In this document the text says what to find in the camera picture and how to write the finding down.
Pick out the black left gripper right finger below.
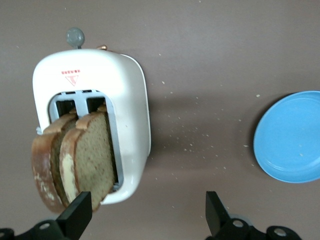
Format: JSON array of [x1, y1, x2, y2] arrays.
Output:
[[205, 191, 305, 240]]

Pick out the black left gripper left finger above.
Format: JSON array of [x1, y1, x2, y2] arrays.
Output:
[[0, 191, 93, 240]]

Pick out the brown bread slice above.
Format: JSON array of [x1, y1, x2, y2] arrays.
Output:
[[59, 104, 117, 213], [31, 107, 78, 214]]

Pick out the blue plate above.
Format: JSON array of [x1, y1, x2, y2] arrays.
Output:
[[253, 90, 320, 184]]

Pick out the white toaster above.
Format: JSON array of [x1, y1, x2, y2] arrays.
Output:
[[31, 26, 152, 206]]

